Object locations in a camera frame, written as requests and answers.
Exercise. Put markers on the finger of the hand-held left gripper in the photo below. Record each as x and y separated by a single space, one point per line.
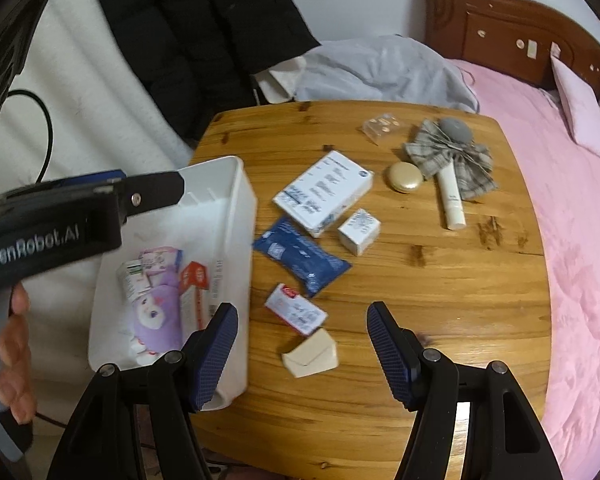
155 191
105 175

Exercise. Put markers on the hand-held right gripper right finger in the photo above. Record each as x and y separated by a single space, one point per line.
390 350

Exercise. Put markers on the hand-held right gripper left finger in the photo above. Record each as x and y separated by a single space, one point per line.
215 355

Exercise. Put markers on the white plastic bin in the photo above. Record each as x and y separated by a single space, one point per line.
205 225

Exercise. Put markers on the white purple patterned box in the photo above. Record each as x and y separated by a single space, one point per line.
162 262

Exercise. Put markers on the long red white box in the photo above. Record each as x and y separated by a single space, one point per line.
195 285

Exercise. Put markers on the purple plush toy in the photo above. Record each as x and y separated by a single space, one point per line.
155 310

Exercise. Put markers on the beige envelope pouch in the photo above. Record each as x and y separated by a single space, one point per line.
312 355

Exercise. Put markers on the small red white box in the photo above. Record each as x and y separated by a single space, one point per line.
295 310

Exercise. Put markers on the white text box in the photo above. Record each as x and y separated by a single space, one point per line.
132 280

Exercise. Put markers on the small white patterned box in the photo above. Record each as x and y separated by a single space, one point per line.
360 232

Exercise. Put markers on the blue tissue pack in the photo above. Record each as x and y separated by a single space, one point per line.
300 255

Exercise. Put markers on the white cosmetic tube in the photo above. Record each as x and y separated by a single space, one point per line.
452 205

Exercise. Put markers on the large white blue medicine box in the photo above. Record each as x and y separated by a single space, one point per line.
325 192

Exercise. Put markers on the gold round compact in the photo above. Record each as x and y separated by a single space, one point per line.
404 176

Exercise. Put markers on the person's left hand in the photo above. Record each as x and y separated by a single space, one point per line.
15 360

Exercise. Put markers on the black angular object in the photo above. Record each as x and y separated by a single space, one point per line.
5 60

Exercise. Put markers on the black puffer coat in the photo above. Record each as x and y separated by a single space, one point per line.
205 35

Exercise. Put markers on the cream cloth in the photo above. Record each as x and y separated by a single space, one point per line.
280 82

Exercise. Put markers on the grey plaid bow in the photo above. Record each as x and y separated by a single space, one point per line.
465 170

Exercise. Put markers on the pink bed blanket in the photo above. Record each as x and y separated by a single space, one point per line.
580 260

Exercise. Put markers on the clear stickered plastic box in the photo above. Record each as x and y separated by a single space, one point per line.
382 127

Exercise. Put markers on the grey round pebble gadget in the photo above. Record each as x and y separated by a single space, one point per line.
455 127

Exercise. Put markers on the light grey cloth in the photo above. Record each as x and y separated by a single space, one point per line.
380 70

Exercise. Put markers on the pink pillow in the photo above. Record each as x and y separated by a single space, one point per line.
580 105

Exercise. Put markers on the brown wooden headboard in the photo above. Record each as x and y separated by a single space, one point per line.
500 30

